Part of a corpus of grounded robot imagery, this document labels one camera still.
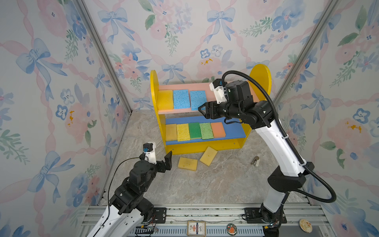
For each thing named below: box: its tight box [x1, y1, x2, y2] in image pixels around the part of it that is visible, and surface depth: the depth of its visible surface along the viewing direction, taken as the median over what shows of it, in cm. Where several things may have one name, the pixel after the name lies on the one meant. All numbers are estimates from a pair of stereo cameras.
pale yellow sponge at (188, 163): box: [177, 157, 198, 172], surface depth 92 cm
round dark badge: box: [226, 223, 238, 237], surface depth 72 cm
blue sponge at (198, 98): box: [189, 90, 208, 111], surface depth 70 cm
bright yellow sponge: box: [176, 123, 190, 142], surface depth 90 cm
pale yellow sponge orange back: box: [199, 146, 218, 167], surface depth 95 cm
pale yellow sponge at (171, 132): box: [165, 123, 178, 142], surface depth 89 cm
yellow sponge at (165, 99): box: [157, 89, 174, 111], surface depth 68 cm
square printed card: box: [186, 220, 207, 237], surface depth 71 cm
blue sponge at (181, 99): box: [173, 89, 190, 110], surface depth 69 cm
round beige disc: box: [299, 218, 313, 234], surface depth 73 cm
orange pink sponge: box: [210, 121, 227, 139], surface depth 90 cm
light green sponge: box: [199, 122, 214, 140], surface depth 90 cm
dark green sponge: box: [188, 122, 202, 140], surface depth 90 cm
